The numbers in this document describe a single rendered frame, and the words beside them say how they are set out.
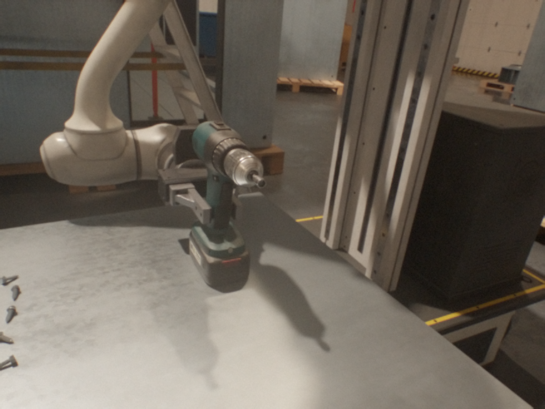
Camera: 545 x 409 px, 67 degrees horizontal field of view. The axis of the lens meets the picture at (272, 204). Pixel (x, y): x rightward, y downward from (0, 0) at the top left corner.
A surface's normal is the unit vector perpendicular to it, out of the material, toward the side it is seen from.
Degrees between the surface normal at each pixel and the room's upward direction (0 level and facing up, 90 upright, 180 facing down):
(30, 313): 0
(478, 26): 90
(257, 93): 90
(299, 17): 90
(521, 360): 0
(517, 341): 0
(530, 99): 90
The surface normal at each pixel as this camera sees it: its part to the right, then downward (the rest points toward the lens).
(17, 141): 0.45, 0.40
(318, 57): 0.11, 0.43
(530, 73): -0.89, 0.12
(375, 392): 0.08, -0.90
